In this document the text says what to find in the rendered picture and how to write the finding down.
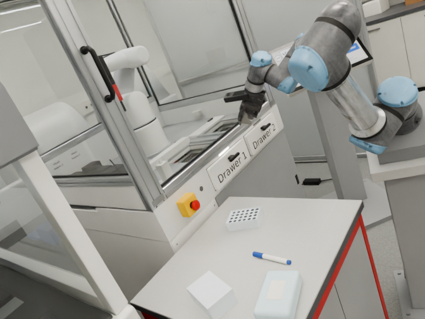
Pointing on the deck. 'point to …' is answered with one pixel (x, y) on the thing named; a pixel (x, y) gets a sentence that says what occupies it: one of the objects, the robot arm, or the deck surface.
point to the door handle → (100, 71)
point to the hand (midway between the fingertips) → (239, 122)
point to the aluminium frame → (111, 122)
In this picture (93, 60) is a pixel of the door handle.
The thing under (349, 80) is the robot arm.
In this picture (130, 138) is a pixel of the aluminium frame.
